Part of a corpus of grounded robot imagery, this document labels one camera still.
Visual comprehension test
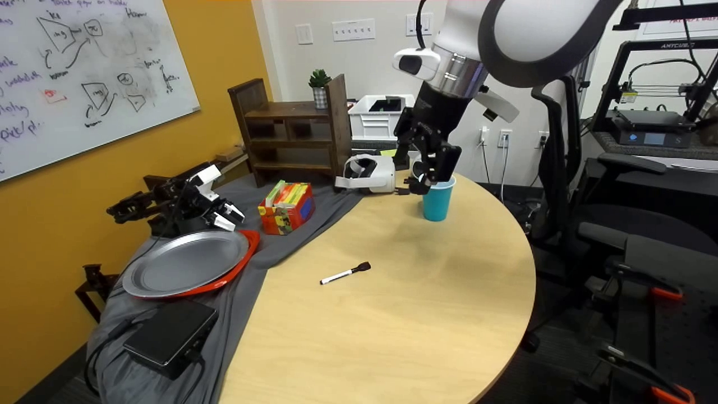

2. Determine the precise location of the white printer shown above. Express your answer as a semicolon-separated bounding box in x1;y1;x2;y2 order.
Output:
347;94;413;143

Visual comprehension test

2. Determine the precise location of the black clamp with orange handles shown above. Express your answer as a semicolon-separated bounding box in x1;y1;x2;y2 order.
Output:
595;262;697;404

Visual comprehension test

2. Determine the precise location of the whiteboard with drawings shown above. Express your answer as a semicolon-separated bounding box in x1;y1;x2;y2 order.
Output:
0;0;200;181

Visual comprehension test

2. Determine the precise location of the colourful block box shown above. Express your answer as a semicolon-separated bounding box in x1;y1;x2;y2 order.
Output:
257;180;313;236

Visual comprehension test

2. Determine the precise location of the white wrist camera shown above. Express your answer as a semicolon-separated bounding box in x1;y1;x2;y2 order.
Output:
393;46;521;125

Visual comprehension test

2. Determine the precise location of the grey metal plate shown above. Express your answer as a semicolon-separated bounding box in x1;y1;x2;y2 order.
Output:
121;232;247;298

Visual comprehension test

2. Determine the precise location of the blue plastic cup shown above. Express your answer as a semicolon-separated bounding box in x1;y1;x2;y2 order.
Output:
421;181;452;222

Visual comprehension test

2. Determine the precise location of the wooden shelf unit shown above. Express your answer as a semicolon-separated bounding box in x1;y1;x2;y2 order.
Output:
229;77;351;185

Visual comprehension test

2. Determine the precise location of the black and white marker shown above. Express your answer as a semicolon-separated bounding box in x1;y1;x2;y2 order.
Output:
318;262;372;286

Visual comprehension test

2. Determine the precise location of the small potted plant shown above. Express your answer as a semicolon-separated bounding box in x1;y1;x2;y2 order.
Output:
307;70;330;110

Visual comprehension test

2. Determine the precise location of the black and white robot gadget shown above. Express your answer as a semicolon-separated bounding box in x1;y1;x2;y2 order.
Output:
106;163;245;237

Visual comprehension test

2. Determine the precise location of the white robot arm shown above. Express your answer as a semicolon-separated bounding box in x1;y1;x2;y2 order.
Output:
395;0;622;193

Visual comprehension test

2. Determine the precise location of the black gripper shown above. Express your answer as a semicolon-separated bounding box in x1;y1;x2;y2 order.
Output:
393;82;469;193

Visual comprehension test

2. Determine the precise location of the red plate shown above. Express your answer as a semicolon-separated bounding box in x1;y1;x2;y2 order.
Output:
180;229;262;298

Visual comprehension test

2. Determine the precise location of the black flat box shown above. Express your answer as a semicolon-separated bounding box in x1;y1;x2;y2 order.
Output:
123;300;218;380

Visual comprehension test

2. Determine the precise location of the white VR headset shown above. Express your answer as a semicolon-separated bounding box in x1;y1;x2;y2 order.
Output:
333;153;395;193

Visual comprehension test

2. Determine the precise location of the black 3D printer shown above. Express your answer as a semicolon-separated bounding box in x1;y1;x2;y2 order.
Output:
590;0;718;159

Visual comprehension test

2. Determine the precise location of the grey table cloth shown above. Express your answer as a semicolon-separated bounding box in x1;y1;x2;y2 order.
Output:
83;178;360;404

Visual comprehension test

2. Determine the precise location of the black office chair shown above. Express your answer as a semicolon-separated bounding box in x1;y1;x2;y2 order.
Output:
522;77;718;280

